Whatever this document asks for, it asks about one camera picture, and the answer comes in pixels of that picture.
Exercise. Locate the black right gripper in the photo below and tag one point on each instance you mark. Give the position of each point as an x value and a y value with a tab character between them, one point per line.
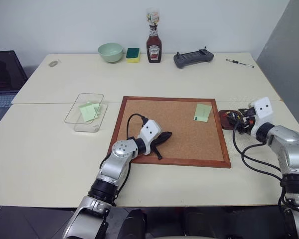
244	119

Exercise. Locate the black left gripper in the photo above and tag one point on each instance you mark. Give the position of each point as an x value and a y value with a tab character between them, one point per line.
156	142

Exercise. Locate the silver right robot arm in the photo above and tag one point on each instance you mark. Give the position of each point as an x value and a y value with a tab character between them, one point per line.
286	159

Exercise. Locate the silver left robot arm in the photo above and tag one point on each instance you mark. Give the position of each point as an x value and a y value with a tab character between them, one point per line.
119	161

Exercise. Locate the dark red-brown tray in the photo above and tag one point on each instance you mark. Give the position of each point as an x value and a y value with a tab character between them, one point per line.
224	120

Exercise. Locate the green sticky note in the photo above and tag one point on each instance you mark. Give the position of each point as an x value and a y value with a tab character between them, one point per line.
202	112

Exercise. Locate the small green paper note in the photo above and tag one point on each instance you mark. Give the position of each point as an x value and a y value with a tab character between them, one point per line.
96	108

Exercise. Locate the large green paper note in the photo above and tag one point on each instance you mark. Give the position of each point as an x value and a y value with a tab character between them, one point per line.
86	112

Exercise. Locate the clear plastic box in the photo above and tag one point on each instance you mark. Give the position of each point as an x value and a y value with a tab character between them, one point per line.
86	112

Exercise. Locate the wood-framed cork board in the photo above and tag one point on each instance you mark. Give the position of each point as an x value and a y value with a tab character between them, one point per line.
169	124

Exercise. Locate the black and white pen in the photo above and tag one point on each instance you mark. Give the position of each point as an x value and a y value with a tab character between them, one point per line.
240	63

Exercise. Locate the grey remote controller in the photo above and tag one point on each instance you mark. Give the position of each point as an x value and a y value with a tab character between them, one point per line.
193	58

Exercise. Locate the grey partition panel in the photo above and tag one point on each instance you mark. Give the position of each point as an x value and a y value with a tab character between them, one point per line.
286	49

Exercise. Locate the green and yellow sponge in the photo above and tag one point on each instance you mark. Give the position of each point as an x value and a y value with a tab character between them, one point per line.
133	55

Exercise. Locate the red ketchup bottle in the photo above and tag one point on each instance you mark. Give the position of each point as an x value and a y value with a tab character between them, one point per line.
154	48

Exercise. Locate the pale green bowl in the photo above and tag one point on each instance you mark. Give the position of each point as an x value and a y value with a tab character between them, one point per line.
110	52

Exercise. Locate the clear plastic pushpin jar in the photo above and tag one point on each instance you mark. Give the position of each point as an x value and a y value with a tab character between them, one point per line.
152	16

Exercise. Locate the dark laptop computer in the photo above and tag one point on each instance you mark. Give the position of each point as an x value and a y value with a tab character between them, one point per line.
3	74

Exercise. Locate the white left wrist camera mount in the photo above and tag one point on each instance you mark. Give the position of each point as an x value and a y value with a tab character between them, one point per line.
150	132

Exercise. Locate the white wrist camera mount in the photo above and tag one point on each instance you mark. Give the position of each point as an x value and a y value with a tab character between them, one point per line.
150	132
263	112

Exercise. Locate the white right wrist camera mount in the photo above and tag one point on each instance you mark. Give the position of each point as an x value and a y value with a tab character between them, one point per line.
263	112

